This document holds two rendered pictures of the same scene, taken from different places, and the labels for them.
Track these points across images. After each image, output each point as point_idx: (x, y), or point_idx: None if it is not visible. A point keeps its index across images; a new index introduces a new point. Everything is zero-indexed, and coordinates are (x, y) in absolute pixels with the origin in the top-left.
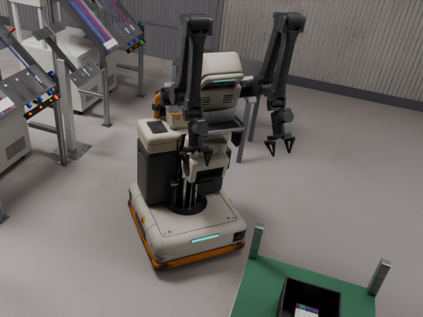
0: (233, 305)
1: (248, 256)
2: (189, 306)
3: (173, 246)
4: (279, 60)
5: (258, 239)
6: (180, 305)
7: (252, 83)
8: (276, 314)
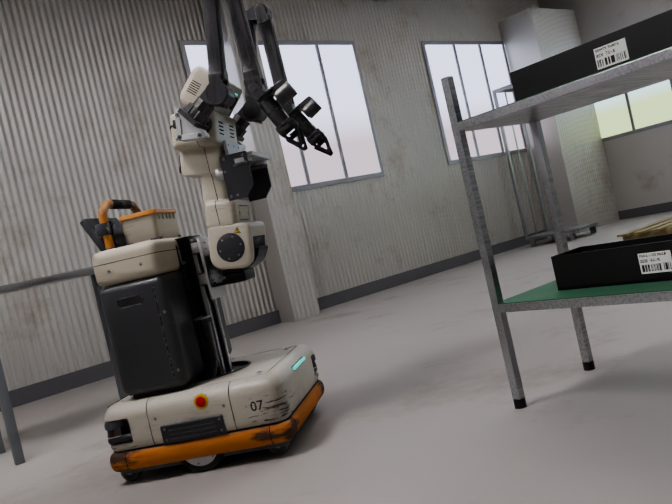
0: (512, 103)
1: (456, 121)
2: (375, 431)
3: (286, 377)
4: (271, 56)
5: (454, 91)
6: (367, 437)
7: (245, 108)
8: (536, 93)
